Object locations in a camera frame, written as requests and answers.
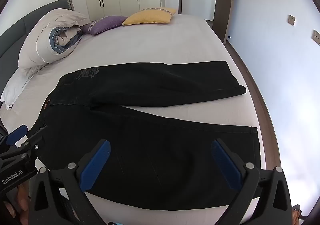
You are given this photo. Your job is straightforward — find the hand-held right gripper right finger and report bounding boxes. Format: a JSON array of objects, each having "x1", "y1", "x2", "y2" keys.
[{"x1": 211, "y1": 138, "x2": 293, "y2": 225}]

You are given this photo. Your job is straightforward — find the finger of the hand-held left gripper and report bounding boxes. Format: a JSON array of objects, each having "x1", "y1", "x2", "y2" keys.
[
  {"x1": 0, "y1": 124, "x2": 48, "y2": 167},
  {"x1": 0, "y1": 124, "x2": 28, "y2": 151}
]

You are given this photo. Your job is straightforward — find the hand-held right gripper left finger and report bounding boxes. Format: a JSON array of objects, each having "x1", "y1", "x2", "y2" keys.
[{"x1": 28, "y1": 139, "x2": 112, "y2": 225}]

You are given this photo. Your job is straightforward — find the black pants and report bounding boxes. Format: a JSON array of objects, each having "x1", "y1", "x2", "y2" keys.
[{"x1": 34, "y1": 61, "x2": 262, "y2": 212}]

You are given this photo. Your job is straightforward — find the person's left hand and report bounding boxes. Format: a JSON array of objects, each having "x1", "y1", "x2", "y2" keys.
[{"x1": 4, "y1": 182, "x2": 30, "y2": 225}]

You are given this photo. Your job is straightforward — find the white pillow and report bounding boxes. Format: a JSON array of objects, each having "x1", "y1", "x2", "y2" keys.
[{"x1": 0, "y1": 66, "x2": 38, "y2": 111}]

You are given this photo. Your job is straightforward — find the folded white duvet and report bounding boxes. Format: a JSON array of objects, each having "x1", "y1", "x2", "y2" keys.
[{"x1": 18, "y1": 8, "x2": 90, "y2": 76}]

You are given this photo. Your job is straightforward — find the bed with white sheet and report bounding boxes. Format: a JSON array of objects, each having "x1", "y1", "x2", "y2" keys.
[{"x1": 0, "y1": 13, "x2": 265, "y2": 225}]

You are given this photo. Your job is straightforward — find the purple cushion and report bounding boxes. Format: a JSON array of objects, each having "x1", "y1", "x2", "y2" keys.
[{"x1": 81, "y1": 15, "x2": 128, "y2": 36}]

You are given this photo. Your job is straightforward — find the brown door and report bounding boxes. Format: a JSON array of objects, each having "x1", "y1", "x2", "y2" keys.
[{"x1": 214, "y1": 0, "x2": 238, "y2": 45}]

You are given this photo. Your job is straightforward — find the yellow cushion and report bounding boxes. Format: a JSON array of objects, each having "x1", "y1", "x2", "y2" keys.
[{"x1": 122, "y1": 7, "x2": 178, "y2": 26}]

